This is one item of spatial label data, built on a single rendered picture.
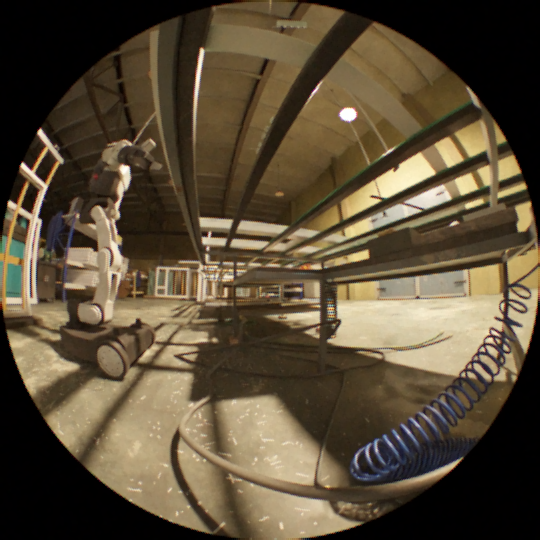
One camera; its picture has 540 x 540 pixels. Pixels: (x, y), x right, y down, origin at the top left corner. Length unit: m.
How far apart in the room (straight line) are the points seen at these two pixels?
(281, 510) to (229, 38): 0.88
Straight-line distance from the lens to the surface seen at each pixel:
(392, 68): 9.26
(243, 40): 0.40
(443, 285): 6.43
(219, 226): 1.09
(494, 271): 6.01
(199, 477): 0.54
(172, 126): 0.44
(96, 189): 1.44
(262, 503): 0.49
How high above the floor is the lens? 0.47
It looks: 8 degrees up
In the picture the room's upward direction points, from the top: straight up
